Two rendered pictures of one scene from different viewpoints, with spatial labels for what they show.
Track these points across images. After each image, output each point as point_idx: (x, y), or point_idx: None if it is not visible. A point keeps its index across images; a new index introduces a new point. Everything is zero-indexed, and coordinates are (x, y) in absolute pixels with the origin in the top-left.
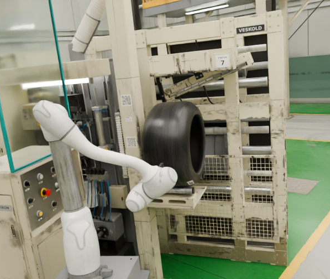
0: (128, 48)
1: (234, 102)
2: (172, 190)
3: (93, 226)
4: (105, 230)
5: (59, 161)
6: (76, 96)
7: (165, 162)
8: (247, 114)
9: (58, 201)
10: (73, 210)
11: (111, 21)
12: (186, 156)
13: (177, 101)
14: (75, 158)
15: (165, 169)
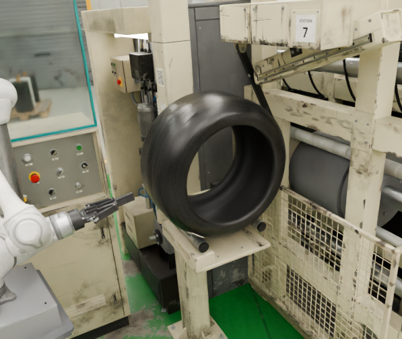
0: None
1: (369, 113)
2: (184, 231)
3: None
4: (157, 237)
5: None
6: (137, 57)
7: (151, 192)
8: (388, 146)
9: (61, 190)
10: (2, 216)
11: None
12: (172, 195)
13: (217, 95)
14: (96, 142)
15: (17, 219)
